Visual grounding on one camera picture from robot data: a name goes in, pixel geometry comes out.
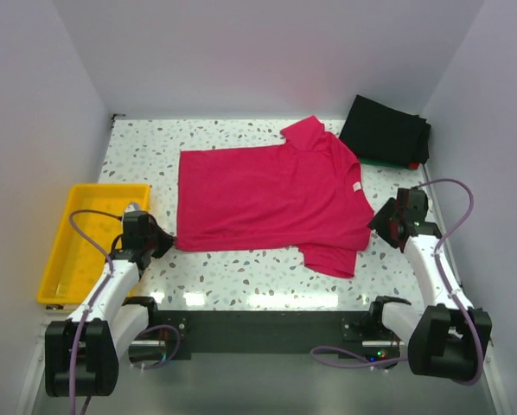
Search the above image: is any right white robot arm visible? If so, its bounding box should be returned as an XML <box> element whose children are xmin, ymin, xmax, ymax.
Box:
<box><xmin>368</xmin><ymin>186</ymin><xmax>492</xmax><ymax>385</ymax></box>

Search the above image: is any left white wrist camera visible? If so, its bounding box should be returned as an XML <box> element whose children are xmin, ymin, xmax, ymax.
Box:
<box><xmin>124</xmin><ymin>202</ymin><xmax>141</xmax><ymax>214</ymax></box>

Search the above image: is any folded black t shirt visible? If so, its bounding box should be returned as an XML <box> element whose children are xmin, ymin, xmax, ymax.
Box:
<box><xmin>339</xmin><ymin>95</ymin><xmax>431</xmax><ymax>166</ymax></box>

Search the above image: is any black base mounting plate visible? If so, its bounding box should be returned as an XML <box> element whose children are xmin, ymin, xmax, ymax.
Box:
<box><xmin>128</xmin><ymin>310</ymin><xmax>406</xmax><ymax>368</ymax></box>

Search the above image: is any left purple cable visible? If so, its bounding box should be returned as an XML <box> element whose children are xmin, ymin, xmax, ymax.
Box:
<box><xmin>67</xmin><ymin>208</ymin><xmax>182</xmax><ymax>415</ymax></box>

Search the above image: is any folded green t shirt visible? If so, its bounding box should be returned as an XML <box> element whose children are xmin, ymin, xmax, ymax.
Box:
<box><xmin>359</xmin><ymin>157</ymin><xmax>408</xmax><ymax>169</ymax></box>

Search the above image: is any yellow plastic tray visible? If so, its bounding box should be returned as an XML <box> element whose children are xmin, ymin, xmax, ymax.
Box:
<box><xmin>36</xmin><ymin>183</ymin><xmax>150</xmax><ymax>305</ymax></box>

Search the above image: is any magenta t shirt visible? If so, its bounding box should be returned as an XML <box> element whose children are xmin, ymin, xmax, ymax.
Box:
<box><xmin>176</xmin><ymin>116</ymin><xmax>373</xmax><ymax>278</ymax></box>

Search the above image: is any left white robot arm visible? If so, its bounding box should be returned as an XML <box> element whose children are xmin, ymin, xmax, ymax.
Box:
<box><xmin>44</xmin><ymin>210</ymin><xmax>175</xmax><ymax>398</ymax></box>

